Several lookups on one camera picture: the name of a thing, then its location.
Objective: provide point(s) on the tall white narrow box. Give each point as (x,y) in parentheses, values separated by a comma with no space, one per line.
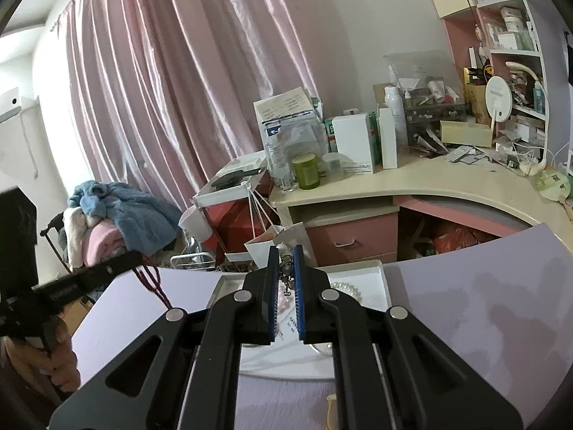
(388,139)

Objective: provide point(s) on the pink satin curtain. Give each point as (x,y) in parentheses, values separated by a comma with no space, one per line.
(163,91)

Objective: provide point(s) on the small silver earrings cluster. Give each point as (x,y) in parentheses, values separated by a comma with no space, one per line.
(286,268)

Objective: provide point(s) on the pink white shelf unit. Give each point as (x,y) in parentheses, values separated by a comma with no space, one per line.
(524,40)

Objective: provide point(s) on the green hand fan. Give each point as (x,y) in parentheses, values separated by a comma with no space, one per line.
(554,186)

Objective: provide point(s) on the flat beige box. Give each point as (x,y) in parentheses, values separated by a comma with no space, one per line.
(465,133)

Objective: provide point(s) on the beige corner desk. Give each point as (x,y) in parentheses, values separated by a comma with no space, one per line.
(489,198)

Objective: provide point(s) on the grey cardboard tray box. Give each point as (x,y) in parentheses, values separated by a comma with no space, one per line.
(289,358)

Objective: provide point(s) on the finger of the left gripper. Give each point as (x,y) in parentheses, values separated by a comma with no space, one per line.
(54,296)

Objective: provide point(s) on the green glass jar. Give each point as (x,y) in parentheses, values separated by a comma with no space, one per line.
(306,171)

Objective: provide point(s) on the person's left hand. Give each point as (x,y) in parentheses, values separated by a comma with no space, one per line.
(60,365)

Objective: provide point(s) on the white product box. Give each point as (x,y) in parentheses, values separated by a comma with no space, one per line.
(352,136)

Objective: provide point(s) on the white spray bottle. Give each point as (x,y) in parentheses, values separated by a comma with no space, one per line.
(395,103)

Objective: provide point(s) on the clear plastic bag package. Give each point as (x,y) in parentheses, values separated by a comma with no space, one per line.
(290,125)

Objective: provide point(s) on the pile of blankets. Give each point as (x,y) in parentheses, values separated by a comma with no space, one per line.
(105,218)

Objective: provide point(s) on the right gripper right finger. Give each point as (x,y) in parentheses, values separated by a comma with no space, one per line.
(391,371)

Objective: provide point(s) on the pink desk drawer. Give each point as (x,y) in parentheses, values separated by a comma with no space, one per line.
(356,240)

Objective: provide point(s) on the round white mirror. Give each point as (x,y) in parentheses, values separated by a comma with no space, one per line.
(499,101)

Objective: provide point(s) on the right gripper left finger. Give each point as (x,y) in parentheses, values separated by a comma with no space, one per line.
(182,372)

